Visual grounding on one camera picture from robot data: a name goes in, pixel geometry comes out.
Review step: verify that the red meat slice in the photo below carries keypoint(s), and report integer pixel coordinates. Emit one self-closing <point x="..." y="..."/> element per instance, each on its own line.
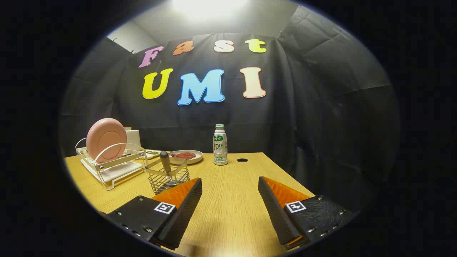
<point x="190" y="155"/>
<point x="176" y="155"/>

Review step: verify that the beige plate with meat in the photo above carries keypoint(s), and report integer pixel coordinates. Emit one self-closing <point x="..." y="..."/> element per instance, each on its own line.
<point x="195" y="159"/>

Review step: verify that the white divided snack tray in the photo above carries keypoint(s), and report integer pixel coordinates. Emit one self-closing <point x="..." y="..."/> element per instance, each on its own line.
<point x="152" y="154"/>

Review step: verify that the large ceiling light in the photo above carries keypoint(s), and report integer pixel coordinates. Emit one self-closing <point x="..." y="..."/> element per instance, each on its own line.
<point x="209" y="7"/>

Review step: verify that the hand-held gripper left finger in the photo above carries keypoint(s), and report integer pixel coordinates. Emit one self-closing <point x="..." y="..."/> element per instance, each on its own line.
<point x="184" y="217"/>

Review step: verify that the white toaster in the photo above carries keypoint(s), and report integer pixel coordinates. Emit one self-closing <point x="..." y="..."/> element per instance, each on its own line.
<point x="132" y="139"/>

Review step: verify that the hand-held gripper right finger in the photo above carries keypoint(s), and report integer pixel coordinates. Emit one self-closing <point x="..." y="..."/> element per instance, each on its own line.
<point x="276" y="214"/>

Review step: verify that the pink plate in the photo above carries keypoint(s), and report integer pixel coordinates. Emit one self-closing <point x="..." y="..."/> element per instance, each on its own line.
<point x="103" y="139"/>

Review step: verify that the white green-capped drink bottle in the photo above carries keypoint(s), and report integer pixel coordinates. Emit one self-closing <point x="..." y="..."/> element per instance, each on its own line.
<point x="220" y="150"/>

